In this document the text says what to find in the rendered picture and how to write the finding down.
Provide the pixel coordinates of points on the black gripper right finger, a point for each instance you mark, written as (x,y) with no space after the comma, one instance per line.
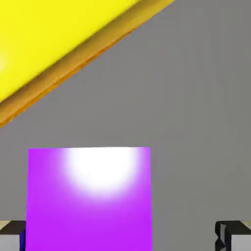
(233,235)

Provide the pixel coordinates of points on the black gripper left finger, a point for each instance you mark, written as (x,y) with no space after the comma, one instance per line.
(11,231)

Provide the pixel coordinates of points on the small purple cube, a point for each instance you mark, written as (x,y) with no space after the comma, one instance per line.
(88,215)

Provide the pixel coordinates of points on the large yellow box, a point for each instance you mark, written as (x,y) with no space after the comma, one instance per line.
(49,39)

